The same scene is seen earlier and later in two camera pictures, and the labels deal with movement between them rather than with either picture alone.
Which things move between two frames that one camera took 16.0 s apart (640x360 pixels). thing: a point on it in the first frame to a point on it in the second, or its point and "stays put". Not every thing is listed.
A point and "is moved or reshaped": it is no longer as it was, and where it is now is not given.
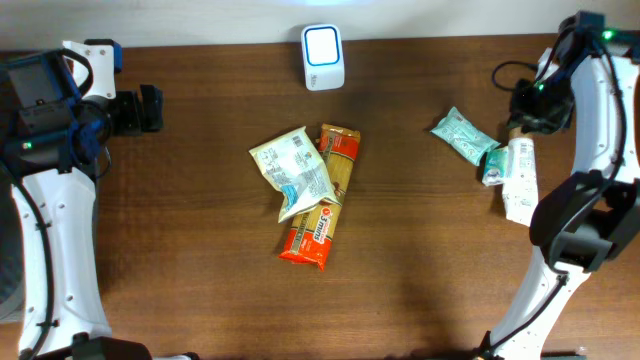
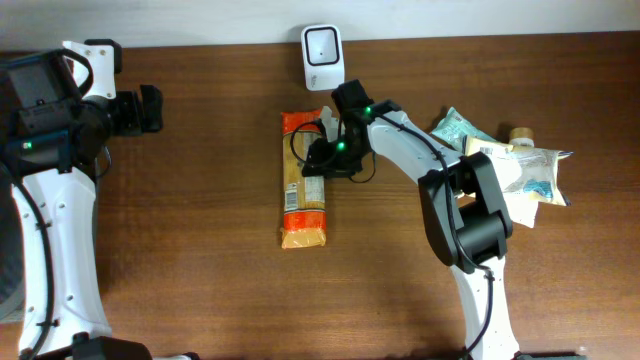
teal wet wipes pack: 464,135 stays put
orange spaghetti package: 310,233 is moved or reshaped
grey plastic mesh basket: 12,296 stays put
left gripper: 137,122 stays put
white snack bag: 298,170 to 529,172
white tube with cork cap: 520,191 stays put
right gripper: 518,118 to 325,169
